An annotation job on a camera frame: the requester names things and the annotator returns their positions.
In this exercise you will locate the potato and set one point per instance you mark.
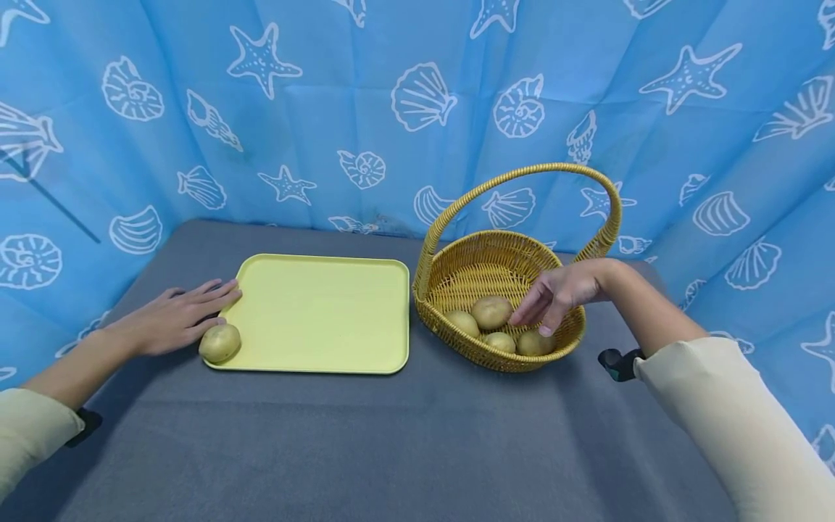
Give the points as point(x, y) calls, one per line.
point(463, 323)
point(500, 342)
point(220, 344)
point(490, 312)
point(535, 344)

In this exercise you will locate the person's right fingers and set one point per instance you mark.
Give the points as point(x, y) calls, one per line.
point(525, 304)

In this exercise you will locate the person's right thumb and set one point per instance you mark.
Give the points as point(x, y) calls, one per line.
point(553, 317)

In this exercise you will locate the yellow plastic tray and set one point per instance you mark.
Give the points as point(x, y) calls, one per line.
point(319, 315)

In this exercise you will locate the person's left forearm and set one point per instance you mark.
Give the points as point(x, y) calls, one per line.
point(62, 388)

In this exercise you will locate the person's left ring finger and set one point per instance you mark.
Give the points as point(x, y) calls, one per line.
point(205, 283)

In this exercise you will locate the person's left hand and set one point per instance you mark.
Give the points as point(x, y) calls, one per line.
point(163, 322)

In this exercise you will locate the person's left index finger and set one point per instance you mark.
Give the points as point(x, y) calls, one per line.
point(222, 299)

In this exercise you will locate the black wrist band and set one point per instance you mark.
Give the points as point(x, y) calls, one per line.
point(620, 364)

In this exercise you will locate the person's left thumb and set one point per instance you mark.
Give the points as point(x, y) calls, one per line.
point(207, 326)

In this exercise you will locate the person's right forearm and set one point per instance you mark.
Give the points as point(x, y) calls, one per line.
point(717, 406)

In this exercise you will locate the person's right hand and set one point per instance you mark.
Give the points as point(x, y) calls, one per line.
point(571, 284)

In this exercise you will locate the person's left middle finger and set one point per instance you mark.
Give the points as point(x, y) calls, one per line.
point(218, 288)

